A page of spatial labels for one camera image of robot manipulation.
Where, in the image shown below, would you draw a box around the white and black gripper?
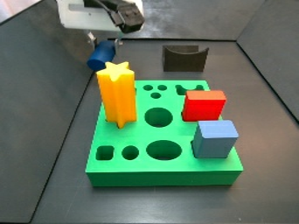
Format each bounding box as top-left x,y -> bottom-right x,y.
56,0 -> 145,48

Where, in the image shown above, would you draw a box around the red rectangular block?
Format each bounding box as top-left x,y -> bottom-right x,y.
181,90 -> 226,122

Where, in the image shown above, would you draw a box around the black curved cradle fixture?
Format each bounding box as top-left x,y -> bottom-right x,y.
162,45 -> 209,72

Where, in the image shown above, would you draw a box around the green foam shape-sorter block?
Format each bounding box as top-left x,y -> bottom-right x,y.
85,80 -> 242,186

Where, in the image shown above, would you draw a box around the yellow star prism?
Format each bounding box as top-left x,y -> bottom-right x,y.
96,61 -> 136,129

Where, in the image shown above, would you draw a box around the dark blue cylinder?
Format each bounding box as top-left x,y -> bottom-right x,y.
86,40 -> 116,71

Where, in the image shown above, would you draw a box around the light blue rectangular block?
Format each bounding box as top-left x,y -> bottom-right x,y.
190,120 -> 238,158

